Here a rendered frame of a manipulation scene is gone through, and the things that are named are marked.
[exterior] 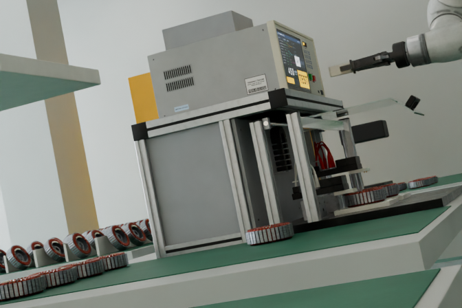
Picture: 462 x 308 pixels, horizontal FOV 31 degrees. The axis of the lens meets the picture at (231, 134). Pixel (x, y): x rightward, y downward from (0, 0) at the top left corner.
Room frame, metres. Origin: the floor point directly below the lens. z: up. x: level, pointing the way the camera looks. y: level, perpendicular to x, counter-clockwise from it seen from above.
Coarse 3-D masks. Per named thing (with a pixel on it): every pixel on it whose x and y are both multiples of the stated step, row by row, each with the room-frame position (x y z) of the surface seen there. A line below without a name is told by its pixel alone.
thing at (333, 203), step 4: (324, 196) 2.49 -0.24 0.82; (328, 196) 2.49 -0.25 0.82; (332, 196) 2.48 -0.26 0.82; (336, 196) 2.48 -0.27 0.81; (324, 200) 2.49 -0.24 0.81; (328, 200) 2.49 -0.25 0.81; (332, 200) 2.48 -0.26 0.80; (336, 200) 2.48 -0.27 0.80; (340, 200) 2.50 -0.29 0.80; (328, 204) 2.49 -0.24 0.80; (332, 204) 2.48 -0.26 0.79; (336, 204) 2.48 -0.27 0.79; (340, 204) 2.49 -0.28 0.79; (328, 208) 2.49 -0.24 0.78; (332, 208) 2.48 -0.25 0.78; (336, 208) 2.48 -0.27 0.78; (340, 208) 2.48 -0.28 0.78; (328, 212) 2.49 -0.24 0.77
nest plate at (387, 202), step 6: (396, 198) 2.26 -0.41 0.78; (372, 204) 2.16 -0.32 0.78; (378, 204) 2.16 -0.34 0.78; (384, 204) 2.15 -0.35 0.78; (390, 204) 2.16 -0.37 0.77; (336, 210) 2.20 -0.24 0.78; (342, 210) 2.19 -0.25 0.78; (348, 210) 2.19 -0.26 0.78; (354, 210) 2.18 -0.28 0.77; (360, 210) 2.17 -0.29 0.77
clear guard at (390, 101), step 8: (360, 104) 2.41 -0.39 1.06; (368, 104) 2.43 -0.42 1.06; (376, 104) 2.48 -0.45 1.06; (384, 104) 2.54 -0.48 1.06; (392, 104) 2.60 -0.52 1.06; (400, 104) 2.37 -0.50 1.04; (328, 112) 2.44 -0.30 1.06; (336, 112) 2.47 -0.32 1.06; (344, 112) 2.53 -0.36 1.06; (352, 112) 2.58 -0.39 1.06; (416, 112) 2.40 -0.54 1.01
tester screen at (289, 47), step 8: (280, 40) 2.24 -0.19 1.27; (288, 40) 2.32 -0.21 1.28; (296, 40) 2.41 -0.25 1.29; (280, 48) 2.23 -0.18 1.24; (288, 48) 2.30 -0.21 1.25; (296, 48) 2.39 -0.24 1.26; (288, 56) 2.29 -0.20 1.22; (288, 64) 2.27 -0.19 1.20; (288, 72) 2.25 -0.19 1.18; (296, 72) 2.34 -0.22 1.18; (304, 88) 2.39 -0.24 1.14
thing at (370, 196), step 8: (352, 192) 2.26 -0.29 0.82; (360, 192) 2.20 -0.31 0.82; (368, 192) 2.19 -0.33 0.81; (376, 192) 2.20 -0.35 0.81; (384, 192) 2.22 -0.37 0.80; (344, 200) 2.24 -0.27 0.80; (352, 200) 2.21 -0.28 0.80; (360, 200) 2.20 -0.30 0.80; (368, 200) 2.19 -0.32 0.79; (376, 200) 2.19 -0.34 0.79
